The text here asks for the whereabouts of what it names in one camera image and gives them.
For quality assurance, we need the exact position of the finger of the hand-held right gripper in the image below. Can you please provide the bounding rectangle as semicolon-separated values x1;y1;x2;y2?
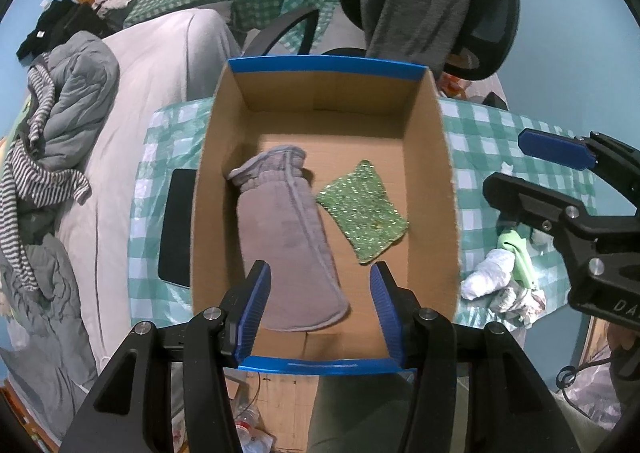
482;172;640;285
518;128;640;210

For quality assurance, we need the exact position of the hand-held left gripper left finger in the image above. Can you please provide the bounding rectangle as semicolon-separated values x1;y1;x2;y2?
60;260;273;453

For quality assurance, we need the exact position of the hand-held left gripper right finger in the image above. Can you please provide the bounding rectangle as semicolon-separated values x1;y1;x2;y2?
369;260;581;453

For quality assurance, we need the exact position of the light green cloth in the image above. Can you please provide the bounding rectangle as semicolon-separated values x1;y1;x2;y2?
496;229;538;290

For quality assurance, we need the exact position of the blue-rimmed cardboard box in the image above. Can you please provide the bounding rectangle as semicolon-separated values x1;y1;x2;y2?
190;57;461;375

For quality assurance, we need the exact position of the grey towel mitt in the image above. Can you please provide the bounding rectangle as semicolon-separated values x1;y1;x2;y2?
226;145;351;332

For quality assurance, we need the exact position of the white crumpled cloth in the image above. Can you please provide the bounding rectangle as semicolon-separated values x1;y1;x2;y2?
460;249;516;301

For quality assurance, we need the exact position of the crumpled patterned cloth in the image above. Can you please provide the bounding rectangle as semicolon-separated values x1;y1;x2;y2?
492;283;548;330

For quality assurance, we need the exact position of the clear plastic bag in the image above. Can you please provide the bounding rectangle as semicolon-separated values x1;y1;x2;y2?
565;358;636;434

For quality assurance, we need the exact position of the green sparkly sponge cloth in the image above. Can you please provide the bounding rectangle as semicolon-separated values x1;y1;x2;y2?
315;159;410;265

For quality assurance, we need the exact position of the black flat pad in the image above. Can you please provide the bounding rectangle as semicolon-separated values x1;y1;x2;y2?
157;169;197;289

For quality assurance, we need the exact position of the orange snack packet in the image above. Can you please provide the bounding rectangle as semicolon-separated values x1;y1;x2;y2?
440;73;468;99

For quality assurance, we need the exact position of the clear plastic bottle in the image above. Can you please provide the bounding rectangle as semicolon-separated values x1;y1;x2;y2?
227;398;276;453

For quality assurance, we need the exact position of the black office chair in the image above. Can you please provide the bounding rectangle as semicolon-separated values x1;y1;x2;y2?
242;0;521;110

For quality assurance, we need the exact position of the striped grey garment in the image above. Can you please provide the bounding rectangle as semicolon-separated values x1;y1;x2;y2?
0;66;92;291

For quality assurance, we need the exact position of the grey quilted duvet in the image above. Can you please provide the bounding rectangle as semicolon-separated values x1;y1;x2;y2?
0;30;121;439

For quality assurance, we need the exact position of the black clothes pile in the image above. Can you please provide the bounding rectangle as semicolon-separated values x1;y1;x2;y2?
16;0;101;61

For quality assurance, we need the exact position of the black cable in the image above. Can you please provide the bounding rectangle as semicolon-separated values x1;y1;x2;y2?
557;353;626;416

